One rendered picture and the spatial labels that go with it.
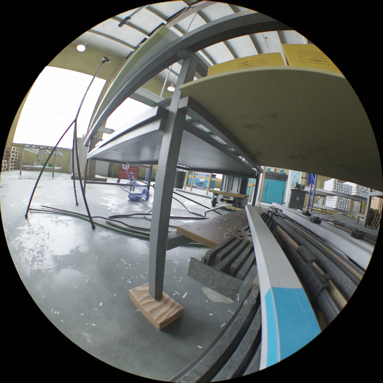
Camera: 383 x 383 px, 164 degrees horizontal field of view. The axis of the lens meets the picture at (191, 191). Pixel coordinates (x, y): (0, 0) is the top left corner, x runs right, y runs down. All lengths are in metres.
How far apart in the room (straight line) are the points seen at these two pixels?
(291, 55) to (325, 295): 0.35
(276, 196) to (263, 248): 4.90
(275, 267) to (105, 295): 0.51
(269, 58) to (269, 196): 4.92
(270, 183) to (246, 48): 7.65
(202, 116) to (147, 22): 9.00
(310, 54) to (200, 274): 0.41
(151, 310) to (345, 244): 0.52
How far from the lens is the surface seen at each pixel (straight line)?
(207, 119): 0.36
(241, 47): 9.28
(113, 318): 0.49
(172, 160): 0.30
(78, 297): 0.56
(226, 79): 0.27
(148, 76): 0.63
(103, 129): 1.80
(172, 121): 0.32
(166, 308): 0.45
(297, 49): 0.34
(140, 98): 0.87
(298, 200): 4.87
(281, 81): 0.27
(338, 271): 0.23
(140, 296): 0.48
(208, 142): 0.47
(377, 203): 10.29
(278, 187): 5.09
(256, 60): 0.33
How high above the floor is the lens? 0.42
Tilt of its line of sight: 4 degrees down
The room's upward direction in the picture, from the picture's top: 9 degrees clockwise
